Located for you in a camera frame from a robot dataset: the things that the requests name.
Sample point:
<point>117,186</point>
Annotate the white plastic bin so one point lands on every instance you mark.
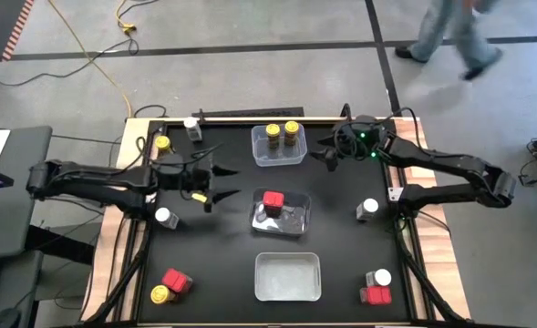
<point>287,278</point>

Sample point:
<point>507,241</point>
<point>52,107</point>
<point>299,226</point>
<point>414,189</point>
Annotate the grey desk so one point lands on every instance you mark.
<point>17,218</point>

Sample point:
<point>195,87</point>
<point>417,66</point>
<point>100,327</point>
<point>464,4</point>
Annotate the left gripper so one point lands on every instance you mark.
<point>202,182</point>

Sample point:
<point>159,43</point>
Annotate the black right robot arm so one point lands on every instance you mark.
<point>432,157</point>

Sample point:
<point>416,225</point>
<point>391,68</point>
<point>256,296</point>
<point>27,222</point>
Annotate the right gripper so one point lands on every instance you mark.
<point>364,141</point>

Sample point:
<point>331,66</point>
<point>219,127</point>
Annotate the long black bar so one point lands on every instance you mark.
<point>250,112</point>

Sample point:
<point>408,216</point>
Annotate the black computer mouse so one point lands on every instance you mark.
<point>6,319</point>

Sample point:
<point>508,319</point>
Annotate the glossy clear plastic bin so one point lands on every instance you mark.
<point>291,218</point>

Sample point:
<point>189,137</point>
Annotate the black clamp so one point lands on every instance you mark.
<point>346,111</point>
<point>201,116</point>

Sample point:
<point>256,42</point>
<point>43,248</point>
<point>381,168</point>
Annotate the black table frame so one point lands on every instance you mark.
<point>250,121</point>

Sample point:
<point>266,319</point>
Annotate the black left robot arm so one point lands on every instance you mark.
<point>131,182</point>

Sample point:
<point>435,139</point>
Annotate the grey keyboard shelf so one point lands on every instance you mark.
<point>22,282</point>

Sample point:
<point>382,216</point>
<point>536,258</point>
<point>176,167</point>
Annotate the frosted clear plastic bin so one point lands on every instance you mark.
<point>279,157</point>

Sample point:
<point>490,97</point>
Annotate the person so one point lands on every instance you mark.
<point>436,27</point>

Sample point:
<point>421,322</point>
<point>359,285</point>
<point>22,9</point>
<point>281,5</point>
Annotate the red-lid patterned spice tin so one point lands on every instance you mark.
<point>174,279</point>
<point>273,199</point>
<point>377,295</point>

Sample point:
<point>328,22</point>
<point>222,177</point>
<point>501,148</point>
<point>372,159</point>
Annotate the yellow-lid brown spice jar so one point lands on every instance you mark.
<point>272,130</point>
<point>159,294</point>
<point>162,142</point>
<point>291,127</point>

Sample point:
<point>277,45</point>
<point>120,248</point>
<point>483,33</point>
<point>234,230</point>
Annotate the white-lid seasoning jar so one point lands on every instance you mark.
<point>382,277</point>
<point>162,214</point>
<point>369,205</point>
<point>190,123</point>

